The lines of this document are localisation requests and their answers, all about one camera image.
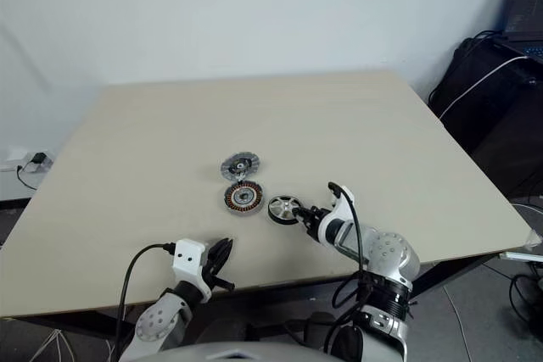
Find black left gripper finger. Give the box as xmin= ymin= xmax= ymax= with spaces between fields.
xmin=210 ymin=237 xmax=229 ymax=272
xmin=216 ymin=239 xmax=234 ymax=274

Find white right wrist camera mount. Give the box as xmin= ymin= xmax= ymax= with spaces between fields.
xmin=317 ymin=182 xmax=356 ymax=248

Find black floor cable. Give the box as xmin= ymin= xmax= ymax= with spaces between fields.
xmin=507 ymin=259 xmax=543 ymax=325

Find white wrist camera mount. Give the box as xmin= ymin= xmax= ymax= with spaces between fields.
xmin=317 ymin=182 xmax=356 ymax=248
xmin=171 ymin=238 xmax=212 ymax=302

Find grey robot torso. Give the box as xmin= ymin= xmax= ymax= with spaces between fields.
xmin=160 ymin=338 xmax=361 ymax=362

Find black adapter cable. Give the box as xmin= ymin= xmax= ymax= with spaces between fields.
xmin=15 ymin=162 xmax=39 ymax=190

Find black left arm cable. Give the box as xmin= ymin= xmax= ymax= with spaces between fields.
xmin=113 ymin=242 xmax=177 ymax=354

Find silver motor rotor disc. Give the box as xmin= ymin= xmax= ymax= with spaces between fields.
xmin=219 ymin=150 xmax=262 ymax=181

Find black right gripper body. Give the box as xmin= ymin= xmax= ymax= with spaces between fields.
xmin=301 ymin=205 xmax=330 ymax=241

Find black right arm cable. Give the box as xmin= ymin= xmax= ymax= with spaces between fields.
xmin=326 ymin=181 xmax=374 ymax=362

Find black rimmed silver spoked rotor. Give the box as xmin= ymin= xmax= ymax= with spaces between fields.
xmin=267 ymin=194 xmax=300 ymax=224

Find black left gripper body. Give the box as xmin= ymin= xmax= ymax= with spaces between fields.
xmin=202 ymin=247 xmax=235 ymax=291

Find grey stator housing copper coils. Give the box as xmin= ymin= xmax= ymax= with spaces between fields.
xmin=222 ymin=181 xmax=265 ymax=218

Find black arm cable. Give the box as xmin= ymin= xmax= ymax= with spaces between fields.
xmin=326 ymin=181 xmax=374 ymax=362
xmin=113 ymin=242 xmax=177 ymax=354

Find thin white floor cords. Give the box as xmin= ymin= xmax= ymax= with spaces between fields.
xmin=40 ymin=327 xmax=115 ymax=362

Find white bar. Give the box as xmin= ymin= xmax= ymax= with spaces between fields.
xmin=500 ymin=250 xmax=543 ymax=260

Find white power strip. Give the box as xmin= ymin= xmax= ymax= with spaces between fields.
xmin=0 ymin=148 xmax=54 ymax=173

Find white cable on case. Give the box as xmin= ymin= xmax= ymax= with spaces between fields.
xmin=438 ymin=55 xmax=532 ymax=120

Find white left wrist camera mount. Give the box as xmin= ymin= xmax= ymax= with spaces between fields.
xmin=171 ymin=238 xmax=212 ymax=302

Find black equipment case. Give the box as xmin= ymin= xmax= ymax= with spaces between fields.
xmin=428 ymin=37 xmax=543 ymax=200

